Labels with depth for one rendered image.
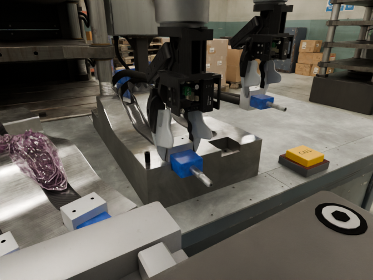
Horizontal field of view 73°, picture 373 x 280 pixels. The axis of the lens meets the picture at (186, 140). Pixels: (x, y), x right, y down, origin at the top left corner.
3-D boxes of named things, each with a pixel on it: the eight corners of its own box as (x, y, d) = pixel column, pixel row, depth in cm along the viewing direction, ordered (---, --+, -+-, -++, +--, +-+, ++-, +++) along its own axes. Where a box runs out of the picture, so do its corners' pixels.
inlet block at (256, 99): (290, 118, 61) (294, 96, 59) (276, 122, 59) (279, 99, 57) (252, 105, 71) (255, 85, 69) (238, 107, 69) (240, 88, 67)
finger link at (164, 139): (159, 173, 39) (171, 115, 36) (145, 157, 43) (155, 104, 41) (176, 172, 40) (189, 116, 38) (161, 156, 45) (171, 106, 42)
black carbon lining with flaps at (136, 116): (221, 143, 56) (224, 101, 52) (154, 160, 49) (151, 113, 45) (158, 105, 84) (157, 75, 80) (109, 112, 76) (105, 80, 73)
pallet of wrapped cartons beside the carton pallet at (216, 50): (230, 91, 475) (233, 38, 437) (197, 98, 429) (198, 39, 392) (189, 81, 563) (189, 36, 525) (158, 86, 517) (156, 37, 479)
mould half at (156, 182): (257, 175, 57) (265, 118, 51) (149, 214, 45) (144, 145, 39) (164, 114, 96) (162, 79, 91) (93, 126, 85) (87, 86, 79)
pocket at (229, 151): (240, 160, 52) (242, 144, 50) (219, 166, 50) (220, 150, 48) (226, 151, 56) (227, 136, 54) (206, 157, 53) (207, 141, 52)
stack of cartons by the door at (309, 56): (332, 77, 618) (341, 40, 584) (325, 78, 601) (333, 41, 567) (301, 72, 682) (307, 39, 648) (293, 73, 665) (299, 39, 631)
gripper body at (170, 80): (176, 121, 35) (174, 26, 30) (152, 106, 42) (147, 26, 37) (221, 113, 38) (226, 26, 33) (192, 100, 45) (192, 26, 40)
